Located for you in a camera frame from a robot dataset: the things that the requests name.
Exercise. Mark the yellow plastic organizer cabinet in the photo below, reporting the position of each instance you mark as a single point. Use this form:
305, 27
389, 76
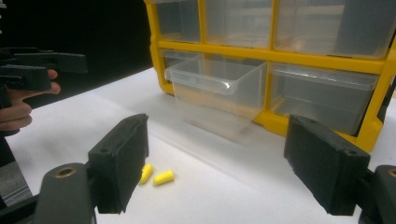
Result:
280, 56

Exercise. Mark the clear plastic drawer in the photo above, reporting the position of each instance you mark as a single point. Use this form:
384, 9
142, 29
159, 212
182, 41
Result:
333, 25
320, 96
238, 21
214, 93
179, 18

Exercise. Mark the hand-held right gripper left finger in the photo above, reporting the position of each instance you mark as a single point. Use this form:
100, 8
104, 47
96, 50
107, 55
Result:
120, 161

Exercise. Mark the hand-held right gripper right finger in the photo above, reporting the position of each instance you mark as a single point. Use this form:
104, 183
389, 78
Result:
323, 165

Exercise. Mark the yellow foam earplug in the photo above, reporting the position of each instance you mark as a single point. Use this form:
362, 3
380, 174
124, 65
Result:
146, 173
163, 177

